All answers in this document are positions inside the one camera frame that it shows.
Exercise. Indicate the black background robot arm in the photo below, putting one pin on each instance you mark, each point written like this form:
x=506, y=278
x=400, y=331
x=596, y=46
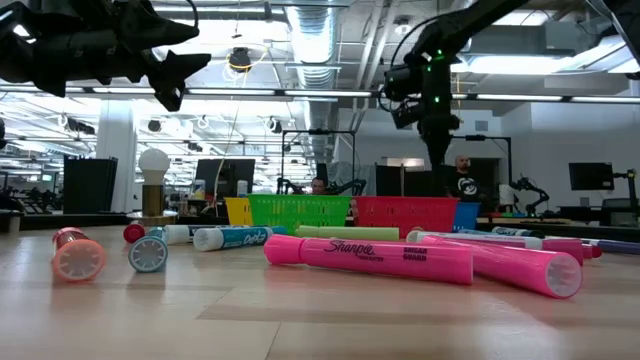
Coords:
x=350, y=187
x=530, y=192
x=287, y=186

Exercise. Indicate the light blue marker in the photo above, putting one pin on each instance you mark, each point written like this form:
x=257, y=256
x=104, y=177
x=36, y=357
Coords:
x=475, y=232

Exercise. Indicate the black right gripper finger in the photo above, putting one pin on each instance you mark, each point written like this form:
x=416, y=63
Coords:
x=439, y=172

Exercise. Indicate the teal Expo marker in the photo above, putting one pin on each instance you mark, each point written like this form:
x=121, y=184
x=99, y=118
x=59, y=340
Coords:
x=235, y=237

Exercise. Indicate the person in black shirt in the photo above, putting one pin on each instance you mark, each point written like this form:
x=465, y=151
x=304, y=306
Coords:
x=465, y=185

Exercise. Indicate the green plastic basket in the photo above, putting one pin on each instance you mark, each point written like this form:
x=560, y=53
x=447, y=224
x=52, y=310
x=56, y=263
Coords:
x=300, y=212

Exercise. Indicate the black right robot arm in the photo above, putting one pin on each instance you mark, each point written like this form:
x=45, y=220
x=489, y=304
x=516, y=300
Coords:
x=475, y=22

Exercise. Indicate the long overhead light bar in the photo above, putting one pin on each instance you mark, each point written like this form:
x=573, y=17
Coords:
x=330, y=93

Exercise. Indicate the orange highlighter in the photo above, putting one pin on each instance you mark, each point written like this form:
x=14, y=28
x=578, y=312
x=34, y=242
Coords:
x=79, y=260

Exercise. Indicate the pink Sharpie highlighter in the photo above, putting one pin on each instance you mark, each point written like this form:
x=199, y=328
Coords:
x=515, y=270
x=375, y=260

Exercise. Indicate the blue plastic basket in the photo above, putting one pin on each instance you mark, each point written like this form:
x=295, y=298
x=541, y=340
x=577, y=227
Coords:
x=467, y=216

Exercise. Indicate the white wipes canister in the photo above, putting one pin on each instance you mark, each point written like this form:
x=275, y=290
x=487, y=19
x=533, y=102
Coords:
x=199, y=190

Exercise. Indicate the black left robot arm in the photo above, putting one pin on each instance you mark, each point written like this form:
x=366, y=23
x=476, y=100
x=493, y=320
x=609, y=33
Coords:
x=17, y=45

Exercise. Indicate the bulb lamp with brass base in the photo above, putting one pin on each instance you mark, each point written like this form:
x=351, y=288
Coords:
x=153, y=200

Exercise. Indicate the teal highlighter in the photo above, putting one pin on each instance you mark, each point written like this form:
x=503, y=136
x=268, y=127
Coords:
x=148, y=254

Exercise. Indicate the seated person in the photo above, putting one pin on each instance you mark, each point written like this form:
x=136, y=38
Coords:
x=319, y=186

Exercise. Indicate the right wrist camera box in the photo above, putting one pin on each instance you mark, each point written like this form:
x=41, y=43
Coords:
x=402, y=82

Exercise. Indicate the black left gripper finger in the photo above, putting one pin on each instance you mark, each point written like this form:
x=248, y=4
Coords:
x=150, y=30
x=172, y=70

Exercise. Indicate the red plastic basket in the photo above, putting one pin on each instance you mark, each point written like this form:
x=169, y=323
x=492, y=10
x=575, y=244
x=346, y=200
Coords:
x=405, y=215

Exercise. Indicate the black monitor on arm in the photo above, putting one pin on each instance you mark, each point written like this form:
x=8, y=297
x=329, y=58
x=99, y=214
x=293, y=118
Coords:
x=591, y=176

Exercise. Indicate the yellow plastic basket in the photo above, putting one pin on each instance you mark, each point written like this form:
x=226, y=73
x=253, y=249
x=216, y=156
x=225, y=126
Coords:
x=237, y=212

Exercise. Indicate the black ceiling-mounted device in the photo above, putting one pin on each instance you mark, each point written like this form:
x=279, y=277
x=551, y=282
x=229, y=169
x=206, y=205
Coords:
x=240, y=59

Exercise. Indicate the grey office chair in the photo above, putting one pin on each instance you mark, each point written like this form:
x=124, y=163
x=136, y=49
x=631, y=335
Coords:
x=620, y=212

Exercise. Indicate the light green highlighter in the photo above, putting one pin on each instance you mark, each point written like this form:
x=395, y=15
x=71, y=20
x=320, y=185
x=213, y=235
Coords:
x=350, y=233

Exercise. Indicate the white building column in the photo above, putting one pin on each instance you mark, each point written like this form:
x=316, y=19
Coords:
x=116, y=160

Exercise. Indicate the white bottle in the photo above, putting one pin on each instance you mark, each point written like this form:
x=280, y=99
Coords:
x=242, y=189

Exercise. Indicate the red marker cap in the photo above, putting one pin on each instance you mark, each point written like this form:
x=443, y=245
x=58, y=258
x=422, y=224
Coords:
x=134, y=233

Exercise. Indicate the black rig frame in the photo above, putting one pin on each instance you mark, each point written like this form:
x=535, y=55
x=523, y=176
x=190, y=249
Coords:
x=475, y=137
x=318, y=132

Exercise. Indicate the black computer monitor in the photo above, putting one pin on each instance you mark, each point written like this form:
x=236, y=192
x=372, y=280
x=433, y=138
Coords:
x=225, y=177

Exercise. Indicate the wide black partition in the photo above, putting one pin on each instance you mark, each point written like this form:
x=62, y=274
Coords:
x=395, y=182

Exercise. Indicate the silver ventilation duct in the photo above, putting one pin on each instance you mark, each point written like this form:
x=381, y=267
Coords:
x=314, y=35

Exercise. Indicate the pink Expo marker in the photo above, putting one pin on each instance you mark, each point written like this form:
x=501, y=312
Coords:
x=475, y=240

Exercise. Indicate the black partition panel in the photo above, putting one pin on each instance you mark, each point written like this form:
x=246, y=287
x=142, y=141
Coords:
x=90, y=185

